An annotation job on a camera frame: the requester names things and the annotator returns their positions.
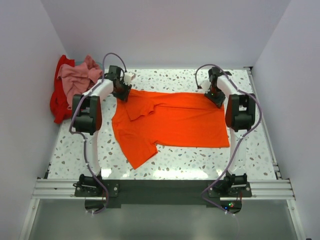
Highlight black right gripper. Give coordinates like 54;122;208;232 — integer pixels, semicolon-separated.
204;86;226;108

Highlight orange t shirt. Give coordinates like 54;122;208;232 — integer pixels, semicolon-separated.
112;89;230;169

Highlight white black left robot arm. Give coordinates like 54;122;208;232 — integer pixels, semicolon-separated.
69;65;136;197

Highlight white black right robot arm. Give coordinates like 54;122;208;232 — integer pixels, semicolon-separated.
204;66;256;197

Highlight pink t shirt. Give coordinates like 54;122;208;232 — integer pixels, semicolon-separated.
57;55;103;110

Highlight teal laundry basket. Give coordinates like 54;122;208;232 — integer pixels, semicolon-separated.
75;55;104;79

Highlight red t shirt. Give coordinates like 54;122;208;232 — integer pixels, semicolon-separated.
49;55;78;124

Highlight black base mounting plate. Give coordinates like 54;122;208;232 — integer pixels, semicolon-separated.
73;175;253;213

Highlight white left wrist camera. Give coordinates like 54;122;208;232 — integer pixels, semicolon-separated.
123;71;136;83

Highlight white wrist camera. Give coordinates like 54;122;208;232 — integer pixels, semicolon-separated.
199;80;211;92
123;71;136;83

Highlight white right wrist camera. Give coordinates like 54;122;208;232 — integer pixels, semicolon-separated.
199;80;211;92

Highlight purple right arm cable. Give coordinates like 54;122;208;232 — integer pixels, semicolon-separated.
194;63;263;210

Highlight aluminium front frame rail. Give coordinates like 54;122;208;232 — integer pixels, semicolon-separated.
31;179;295;200

